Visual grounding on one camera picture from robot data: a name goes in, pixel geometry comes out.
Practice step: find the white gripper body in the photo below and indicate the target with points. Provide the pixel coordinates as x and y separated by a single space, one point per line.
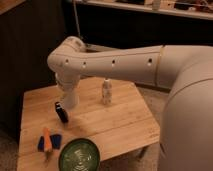
67 83

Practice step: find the white ceramic cup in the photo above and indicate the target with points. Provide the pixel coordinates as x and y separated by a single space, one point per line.
70 100

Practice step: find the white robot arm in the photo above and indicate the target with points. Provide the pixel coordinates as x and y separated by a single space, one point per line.
186 135

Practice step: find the black eraser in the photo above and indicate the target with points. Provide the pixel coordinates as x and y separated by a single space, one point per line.
61 113

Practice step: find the small clear plastic bottle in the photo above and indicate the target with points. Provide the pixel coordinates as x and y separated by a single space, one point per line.
106 92

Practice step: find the wooden table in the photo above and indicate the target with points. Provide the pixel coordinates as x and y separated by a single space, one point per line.
125 125

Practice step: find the blue sponge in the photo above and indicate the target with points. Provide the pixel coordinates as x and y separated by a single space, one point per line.
55 140

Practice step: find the orange carrot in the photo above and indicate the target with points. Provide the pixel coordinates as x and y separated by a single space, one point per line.
47 140

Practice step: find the green patterned plate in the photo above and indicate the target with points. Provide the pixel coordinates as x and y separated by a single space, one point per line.
80 154

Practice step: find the metal vertical pole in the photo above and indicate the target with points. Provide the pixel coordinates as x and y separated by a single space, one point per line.
77 19

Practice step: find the metal shelf rail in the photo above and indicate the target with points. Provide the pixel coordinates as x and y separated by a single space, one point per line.
97 48

